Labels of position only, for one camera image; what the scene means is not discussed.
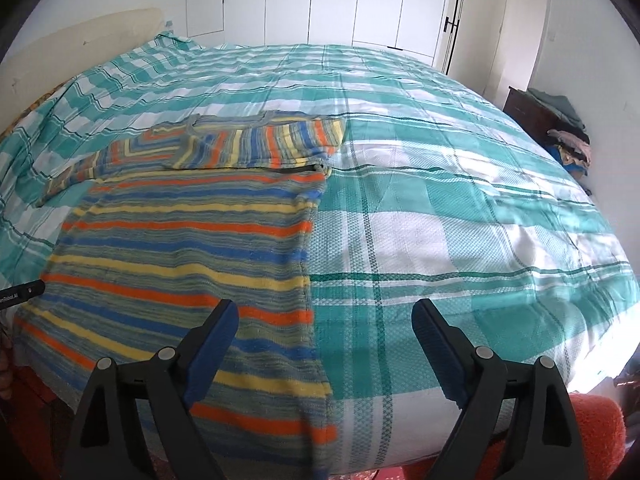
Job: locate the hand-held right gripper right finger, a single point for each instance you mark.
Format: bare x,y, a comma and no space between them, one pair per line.
440,360

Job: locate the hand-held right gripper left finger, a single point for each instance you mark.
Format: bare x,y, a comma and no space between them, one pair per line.
210,360

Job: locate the striped knit t-shirt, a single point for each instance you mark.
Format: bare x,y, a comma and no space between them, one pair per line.
175,240

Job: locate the pile of folded clothes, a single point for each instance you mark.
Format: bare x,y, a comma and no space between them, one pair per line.
570,140

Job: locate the orange fleece cloth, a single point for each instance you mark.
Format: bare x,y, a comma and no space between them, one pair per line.
595,425

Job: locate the teal white plaid blanket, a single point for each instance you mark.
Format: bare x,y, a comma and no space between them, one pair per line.
450,185

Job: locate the cream headboard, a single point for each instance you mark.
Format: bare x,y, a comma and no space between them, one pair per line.
75,45

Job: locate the dark wooden nightstand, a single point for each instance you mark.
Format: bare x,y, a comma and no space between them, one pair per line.
525,115

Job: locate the white wardrobe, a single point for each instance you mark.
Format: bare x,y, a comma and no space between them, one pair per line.
325,0

